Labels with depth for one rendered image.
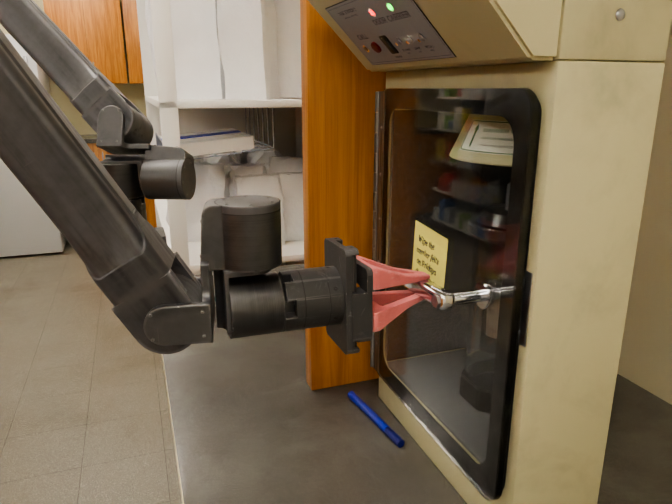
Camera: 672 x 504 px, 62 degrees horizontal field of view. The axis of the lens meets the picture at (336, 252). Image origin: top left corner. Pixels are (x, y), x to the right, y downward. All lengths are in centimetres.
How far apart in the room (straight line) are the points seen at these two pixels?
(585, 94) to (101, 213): 40
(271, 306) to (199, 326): 6
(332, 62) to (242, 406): 50
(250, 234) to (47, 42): 53
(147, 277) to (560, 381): 39
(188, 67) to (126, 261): 135
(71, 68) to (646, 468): 92
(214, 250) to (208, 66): 132
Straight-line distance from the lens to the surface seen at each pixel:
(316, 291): 51
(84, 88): 87
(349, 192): 81
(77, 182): 49
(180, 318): 49
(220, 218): 49
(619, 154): 54
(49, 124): 49
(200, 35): 179
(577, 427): 63
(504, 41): 48
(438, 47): 56
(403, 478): 73
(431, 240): 63
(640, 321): 104
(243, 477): 74
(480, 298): 55
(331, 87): 79
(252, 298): 50
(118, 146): 82
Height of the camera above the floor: 139
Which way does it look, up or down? 16 degrees down
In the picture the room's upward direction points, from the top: straight up
